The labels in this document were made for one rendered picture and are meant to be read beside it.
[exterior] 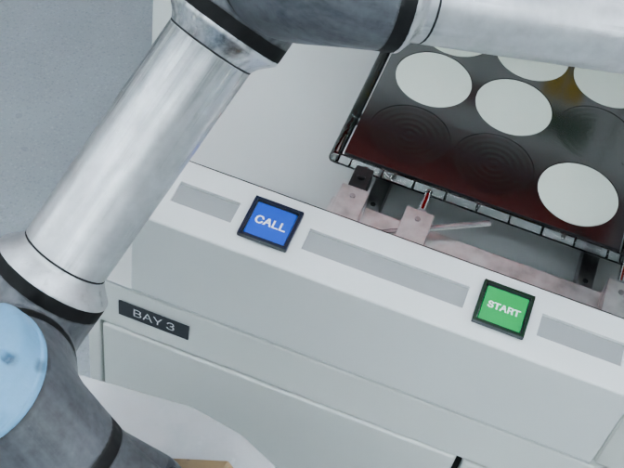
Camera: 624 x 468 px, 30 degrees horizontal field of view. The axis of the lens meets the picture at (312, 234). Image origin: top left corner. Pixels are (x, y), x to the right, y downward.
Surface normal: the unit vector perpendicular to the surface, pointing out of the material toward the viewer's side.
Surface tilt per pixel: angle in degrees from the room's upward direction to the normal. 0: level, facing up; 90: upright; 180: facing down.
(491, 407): 90
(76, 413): 48
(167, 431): 0
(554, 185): 0
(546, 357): 0
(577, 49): 85
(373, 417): 90
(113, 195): 54
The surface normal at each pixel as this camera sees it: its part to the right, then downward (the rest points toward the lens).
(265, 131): 0.12, -0.61
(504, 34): 0.14, 0.68
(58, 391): 0.82, -0.29
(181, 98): 0.11, 0.27
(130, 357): -0.34, 0.71
